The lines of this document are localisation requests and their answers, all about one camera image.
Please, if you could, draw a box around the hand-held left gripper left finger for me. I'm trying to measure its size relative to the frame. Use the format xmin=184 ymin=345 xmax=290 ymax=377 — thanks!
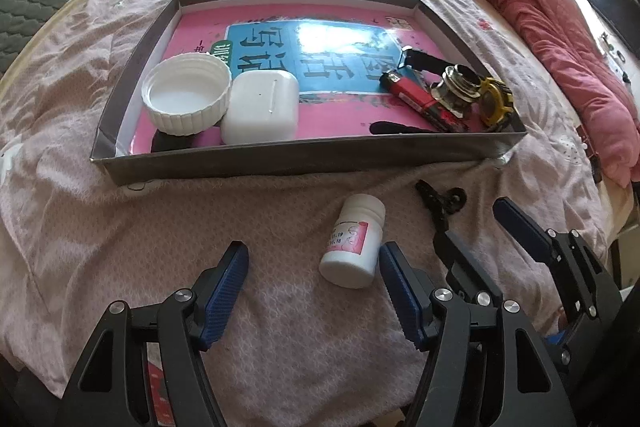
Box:
xmin=57 ymin=241 xmax=250 ymax=427

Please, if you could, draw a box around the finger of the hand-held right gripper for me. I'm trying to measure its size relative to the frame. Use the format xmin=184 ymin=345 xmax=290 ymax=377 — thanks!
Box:
xmin=492 ymin=197 xmax=566 ymax=268
xmin=434 ymin=227 xmax=505 ymax=309

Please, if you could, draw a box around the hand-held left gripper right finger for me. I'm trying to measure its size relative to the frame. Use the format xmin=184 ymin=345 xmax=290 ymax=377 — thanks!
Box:
xmin=378 ymin=243 xmax=563 ymax=427

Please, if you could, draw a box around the black plastic clip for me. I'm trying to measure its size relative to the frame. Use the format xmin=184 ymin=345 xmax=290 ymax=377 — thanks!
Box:
xmin=415 ymin=179 xmax=468 ymax=233

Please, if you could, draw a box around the white pill bottle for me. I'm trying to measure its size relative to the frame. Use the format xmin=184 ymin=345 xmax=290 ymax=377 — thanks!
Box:
xmin=319 ymin=193 xmax=387 ymax=290

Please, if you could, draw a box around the yellow tape measure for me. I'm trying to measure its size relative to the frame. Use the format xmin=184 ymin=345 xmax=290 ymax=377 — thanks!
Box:
xmin=470 ymin=76 xmax=515 ymax=130

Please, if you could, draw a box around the shallow cardboard box tray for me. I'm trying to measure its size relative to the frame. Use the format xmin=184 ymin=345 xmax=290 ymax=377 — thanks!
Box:
xmin=90 ymin=0 xmax=527 ymax=186

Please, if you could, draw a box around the red lighter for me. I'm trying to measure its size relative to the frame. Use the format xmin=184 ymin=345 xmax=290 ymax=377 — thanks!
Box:
xmin=378 ymin=72 xmax=468 ymax=134

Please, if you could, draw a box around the white earbuds case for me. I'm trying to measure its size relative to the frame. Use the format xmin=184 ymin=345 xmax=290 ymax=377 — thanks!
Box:
xmin=221 ymin=71 xmax=300 ymax=146

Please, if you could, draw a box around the white ribbed jar lid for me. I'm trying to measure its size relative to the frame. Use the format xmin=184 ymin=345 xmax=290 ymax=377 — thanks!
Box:
xmin=141 ymin=54 xmax=233 ymax=136

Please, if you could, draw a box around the pink printed bedsheet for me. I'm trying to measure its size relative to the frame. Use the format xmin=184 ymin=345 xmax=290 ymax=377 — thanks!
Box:
xmin=0 ymin=0 xmax=618 ymax=413

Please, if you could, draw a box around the silver metal knob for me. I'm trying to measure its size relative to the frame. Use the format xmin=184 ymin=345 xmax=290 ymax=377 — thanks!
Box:
xmin=431 ymin=64 xmax=483 ymax=114

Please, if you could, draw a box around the pink and blue book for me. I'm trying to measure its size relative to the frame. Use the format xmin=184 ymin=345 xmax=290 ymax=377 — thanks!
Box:
xmin=117 ymin=4 xmax=501 ymax=155

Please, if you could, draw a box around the pink quilt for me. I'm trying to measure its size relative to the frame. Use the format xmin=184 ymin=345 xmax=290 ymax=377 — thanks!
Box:
xmin=407 ymin=0 xmax=640 ymax=188

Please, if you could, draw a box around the black screen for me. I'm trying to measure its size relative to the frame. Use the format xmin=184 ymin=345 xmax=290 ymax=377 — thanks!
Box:
xmin=584 ymin=0 xmax=640 ymax=51

